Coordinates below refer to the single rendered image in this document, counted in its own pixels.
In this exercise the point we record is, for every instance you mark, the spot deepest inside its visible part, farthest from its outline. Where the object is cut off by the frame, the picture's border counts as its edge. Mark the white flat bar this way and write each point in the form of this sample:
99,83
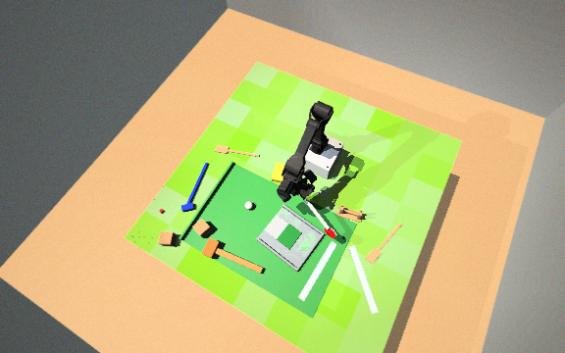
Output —
365,285
317,271

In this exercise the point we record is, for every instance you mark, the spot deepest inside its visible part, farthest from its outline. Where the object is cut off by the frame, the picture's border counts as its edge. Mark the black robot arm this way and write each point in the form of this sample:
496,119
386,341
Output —
313,134

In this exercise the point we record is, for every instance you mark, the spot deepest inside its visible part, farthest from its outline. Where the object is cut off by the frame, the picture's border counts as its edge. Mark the green flat mat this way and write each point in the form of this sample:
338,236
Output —
236,228

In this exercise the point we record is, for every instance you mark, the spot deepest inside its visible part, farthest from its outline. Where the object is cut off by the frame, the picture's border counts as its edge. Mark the blue putter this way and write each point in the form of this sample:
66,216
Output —
190,206

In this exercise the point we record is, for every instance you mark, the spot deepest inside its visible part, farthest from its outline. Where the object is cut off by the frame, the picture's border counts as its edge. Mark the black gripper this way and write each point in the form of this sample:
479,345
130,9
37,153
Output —
308,175

